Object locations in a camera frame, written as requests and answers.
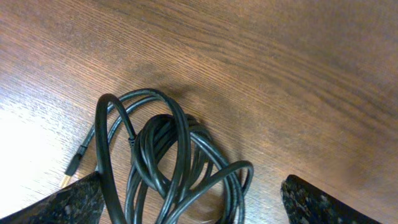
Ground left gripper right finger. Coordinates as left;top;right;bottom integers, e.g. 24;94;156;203
280;174;377;224

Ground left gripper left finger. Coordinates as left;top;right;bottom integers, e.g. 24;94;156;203
1;171;104;224

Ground black cable bundle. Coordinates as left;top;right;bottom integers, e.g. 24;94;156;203
58;88;254;224

